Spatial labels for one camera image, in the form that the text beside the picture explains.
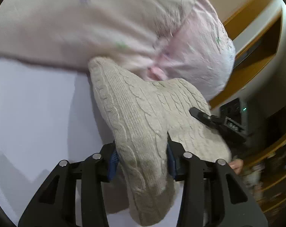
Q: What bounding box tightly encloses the beige cable knit sweater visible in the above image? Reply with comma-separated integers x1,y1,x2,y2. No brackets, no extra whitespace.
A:
88,58,231,226

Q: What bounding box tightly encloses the person's right hand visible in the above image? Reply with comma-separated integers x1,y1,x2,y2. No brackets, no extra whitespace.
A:
229,159,243,175

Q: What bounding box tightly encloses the pink floral pillow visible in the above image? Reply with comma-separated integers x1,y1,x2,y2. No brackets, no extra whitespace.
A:
141,0,236,101

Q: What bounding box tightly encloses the lavender bed sheet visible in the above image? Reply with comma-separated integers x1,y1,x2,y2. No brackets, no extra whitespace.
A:
0,54,186,227

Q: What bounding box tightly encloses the wooden white headboard shelf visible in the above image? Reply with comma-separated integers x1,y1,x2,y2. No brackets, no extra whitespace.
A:
210,0,286,112

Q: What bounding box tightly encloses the white floral pillow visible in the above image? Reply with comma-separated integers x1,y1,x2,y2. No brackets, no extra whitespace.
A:
0,0,200,73

